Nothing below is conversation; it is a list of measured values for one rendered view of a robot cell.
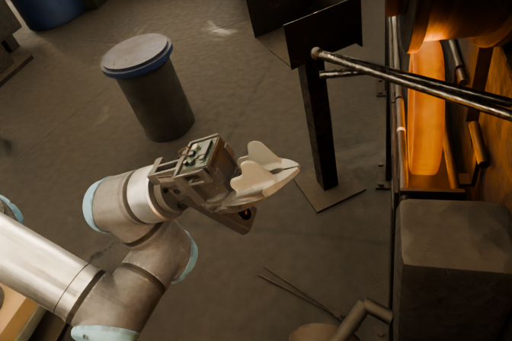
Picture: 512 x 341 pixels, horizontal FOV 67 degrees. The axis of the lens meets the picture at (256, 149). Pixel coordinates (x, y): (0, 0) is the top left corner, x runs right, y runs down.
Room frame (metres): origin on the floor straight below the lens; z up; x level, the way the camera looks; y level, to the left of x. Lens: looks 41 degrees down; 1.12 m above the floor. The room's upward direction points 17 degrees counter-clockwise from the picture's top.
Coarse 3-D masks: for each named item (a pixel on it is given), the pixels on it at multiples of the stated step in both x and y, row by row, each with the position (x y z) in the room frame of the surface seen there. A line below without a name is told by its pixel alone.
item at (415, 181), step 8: (440, 160) 0.37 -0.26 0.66; (408, 168) 0.38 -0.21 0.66; (440, 168) 0.36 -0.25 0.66; (408, 176) 0.36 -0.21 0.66; (416, 176) 0.36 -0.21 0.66; (424, 176) 0.35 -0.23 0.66; (432, 176) 0.35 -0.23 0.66; (440, 176) 0.35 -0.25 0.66; (416, 184) 0.34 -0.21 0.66; (424, 184) 0.34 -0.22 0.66; (432, 184) 0.34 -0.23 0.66; (440, 184) 0.33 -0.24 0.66; (448, 184) 0.33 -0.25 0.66
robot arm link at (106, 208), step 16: (112, 176) 0.52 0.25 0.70; (128, 176) 0.46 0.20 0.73; (96, 192) 0.47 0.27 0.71; (112, 192) 0.45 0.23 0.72; (96, 208) 0.45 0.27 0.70; (112, 208) 0.43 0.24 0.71; (128, 208) 0.42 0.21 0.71; (96, 224) 0.45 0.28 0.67; (112, 224) 0.43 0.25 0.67; (128, 224) 0.42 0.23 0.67; (144, 224) 0.42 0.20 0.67; (128, 240) 0.42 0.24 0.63
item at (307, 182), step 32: (256, 0) 1.09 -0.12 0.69; (288, 0) 1.11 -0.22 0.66; (320, 0) 1.07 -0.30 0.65; (352, 0) 0.87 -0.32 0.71; (256, 32) 1.09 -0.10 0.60; (288, 32) 0.83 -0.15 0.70; (320, 32) 0.85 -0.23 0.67; (352, 32) 0.87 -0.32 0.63; (288, 64) 0.85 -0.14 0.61; (320, 64) 0.93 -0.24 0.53; (320, 96) 0.93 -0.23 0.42; (320, 128) 0.93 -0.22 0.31; (320, 160) 0.92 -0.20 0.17; (320, 192) 0.93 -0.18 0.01; (352, 192) 0.88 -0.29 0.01
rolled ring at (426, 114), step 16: (432, 48) 0.40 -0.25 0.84; (416, 64) 0.38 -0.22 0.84; (432, 64) 0.37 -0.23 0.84; (416, 96) 0.35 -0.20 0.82; (432, 96) 0.34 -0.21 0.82; (416, 112) 0.34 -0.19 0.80; (432, 112) 0.33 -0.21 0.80; (416, 128) 0.33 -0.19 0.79; (432, 128) 0.32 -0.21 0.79; (416, 144) 0.32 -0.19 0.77; (432, 144) 0.31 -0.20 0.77; (416, 160) 0.32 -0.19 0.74; (432, 160) 0.31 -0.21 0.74
